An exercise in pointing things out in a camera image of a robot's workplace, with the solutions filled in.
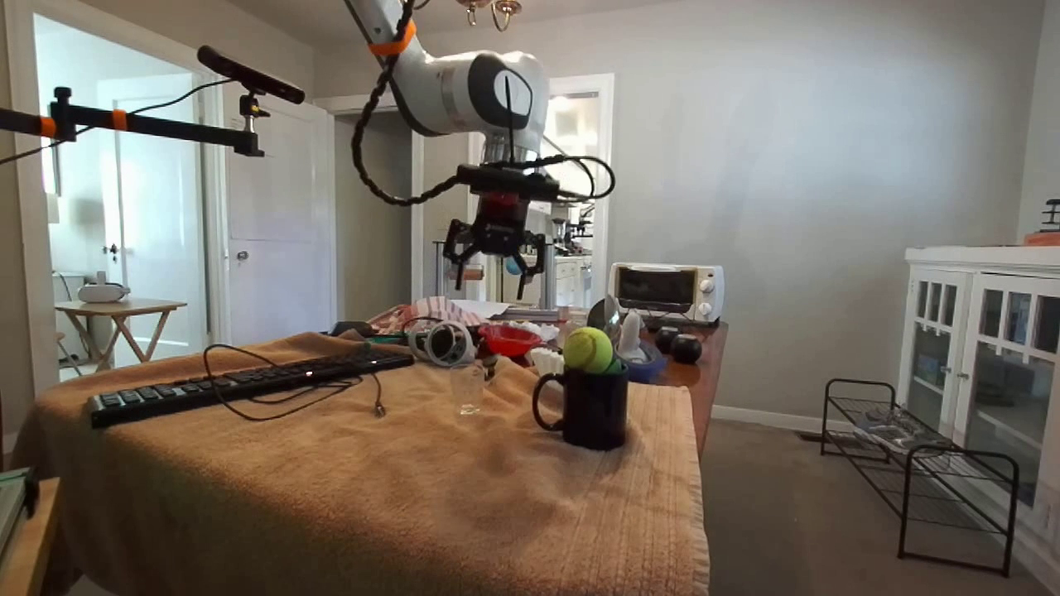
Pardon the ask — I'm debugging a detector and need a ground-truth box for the crumpled white cloth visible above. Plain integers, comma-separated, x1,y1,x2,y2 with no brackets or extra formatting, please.
366,296,473,336

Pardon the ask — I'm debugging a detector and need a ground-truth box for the small wooden folding table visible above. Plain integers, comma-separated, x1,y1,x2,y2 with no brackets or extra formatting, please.
54,296,191,374

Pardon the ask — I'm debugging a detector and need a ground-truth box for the green tennis ball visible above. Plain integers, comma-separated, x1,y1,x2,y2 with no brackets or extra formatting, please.
561,325,618,377

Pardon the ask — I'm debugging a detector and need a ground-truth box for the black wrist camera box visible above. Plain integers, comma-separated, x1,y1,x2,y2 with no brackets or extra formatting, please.
457,162,563,206

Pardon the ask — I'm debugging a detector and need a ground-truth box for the black ceramic mug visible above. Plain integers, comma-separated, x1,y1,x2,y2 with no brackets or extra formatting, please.
530,364,634,453

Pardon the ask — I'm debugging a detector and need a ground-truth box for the black stereo camera bar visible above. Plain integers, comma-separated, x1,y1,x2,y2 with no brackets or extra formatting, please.
195,42,307,110

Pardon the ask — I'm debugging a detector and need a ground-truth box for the white toaster oven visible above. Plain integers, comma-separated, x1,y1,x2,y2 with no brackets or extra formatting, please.
606,259,727,328

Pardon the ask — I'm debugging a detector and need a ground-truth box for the red plastic bowl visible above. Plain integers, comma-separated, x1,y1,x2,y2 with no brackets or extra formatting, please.
473,323,550,364

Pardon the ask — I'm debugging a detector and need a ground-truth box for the long black power strip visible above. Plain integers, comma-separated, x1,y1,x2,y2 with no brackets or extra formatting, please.
84,345,418,432

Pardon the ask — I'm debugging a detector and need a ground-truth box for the black wire rack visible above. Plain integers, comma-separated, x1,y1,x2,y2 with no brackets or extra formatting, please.
819,374,1024,579

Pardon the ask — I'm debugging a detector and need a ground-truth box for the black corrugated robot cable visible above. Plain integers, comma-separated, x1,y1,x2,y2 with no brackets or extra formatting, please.
349,0,618,210

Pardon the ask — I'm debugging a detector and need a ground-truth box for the clear plastic cup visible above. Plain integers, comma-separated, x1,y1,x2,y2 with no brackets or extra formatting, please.
445,357,491,420

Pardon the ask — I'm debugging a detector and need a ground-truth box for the white shell shaped plate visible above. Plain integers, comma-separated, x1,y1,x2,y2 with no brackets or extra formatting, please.
524,345,570,377

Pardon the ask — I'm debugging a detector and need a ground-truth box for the white panel door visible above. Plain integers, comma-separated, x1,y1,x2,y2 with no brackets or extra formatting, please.
210,84,342,348

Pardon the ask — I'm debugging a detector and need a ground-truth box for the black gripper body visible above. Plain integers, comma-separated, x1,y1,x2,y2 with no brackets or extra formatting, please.
471,195,535,249

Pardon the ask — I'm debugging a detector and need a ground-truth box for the beige terry towel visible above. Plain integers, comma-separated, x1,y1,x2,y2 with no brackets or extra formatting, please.
13,328,711,596

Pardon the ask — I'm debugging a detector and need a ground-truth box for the thin black USB cable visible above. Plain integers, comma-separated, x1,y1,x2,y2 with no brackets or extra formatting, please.
200,337,390,425

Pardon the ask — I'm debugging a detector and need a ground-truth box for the white glass door cabinet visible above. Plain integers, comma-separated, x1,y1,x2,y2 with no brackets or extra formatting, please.
896,242,1060,559

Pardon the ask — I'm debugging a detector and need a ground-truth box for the brown wooden table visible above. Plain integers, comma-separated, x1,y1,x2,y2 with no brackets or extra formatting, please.
656,317,731,458

